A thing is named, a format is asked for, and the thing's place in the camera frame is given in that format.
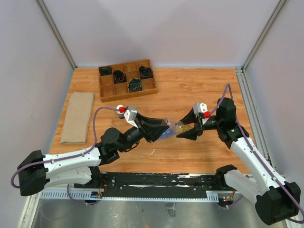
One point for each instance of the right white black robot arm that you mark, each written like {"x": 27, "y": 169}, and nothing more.
{"x": 274, "y": 198}

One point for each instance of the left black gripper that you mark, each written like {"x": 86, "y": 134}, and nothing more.
{"x": 151, "y": 132}

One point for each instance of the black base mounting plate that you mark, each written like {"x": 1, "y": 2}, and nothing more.
{"x": 155, "y": 185}

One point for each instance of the grey slotted cable duct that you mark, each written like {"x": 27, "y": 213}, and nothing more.
{"x": 92, "y": 195}

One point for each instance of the wooden compartment tray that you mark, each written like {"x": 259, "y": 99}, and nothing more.
{"x": 126, "y": 80}

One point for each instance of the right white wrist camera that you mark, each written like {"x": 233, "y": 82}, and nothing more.
{"x": 199, "y": 108}

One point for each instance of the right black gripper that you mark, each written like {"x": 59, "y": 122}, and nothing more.
{"x": 191, "y": 134}

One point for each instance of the clear jar of yellow pills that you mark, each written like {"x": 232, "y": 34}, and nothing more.
{"x": 176, "y": 126}

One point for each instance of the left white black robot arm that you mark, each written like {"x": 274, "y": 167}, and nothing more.
{"x": 39, "y": 171}

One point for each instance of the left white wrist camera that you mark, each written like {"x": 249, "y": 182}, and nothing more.
{"x": 130, "y": 115}

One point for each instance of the blue weekly pill organizer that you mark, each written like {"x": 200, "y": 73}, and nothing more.
{"x": 168, "y": 133}

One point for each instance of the folded beige cloth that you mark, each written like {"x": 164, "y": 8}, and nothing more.
{"x": 77, "y": 118}

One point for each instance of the brown bottle with white cap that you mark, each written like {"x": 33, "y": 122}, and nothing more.
{"x": 120, "y": 111}

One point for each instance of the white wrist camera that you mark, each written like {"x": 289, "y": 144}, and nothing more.
{"x": 130, "y": 115}
{"x": 199, "y": 108}

